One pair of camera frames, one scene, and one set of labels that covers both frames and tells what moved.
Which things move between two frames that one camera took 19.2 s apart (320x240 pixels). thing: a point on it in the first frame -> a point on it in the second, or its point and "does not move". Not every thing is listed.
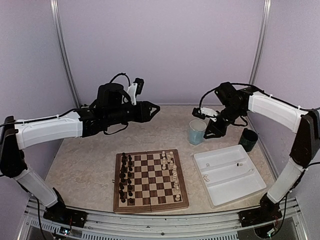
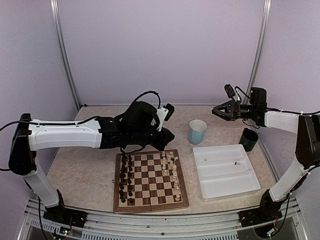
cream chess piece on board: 171,165 does not move
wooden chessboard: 148,181 does not move
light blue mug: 197,129 does not move
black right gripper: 218,131 -> 233,110
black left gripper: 143,115 -> 163,142
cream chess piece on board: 174,172 does not move
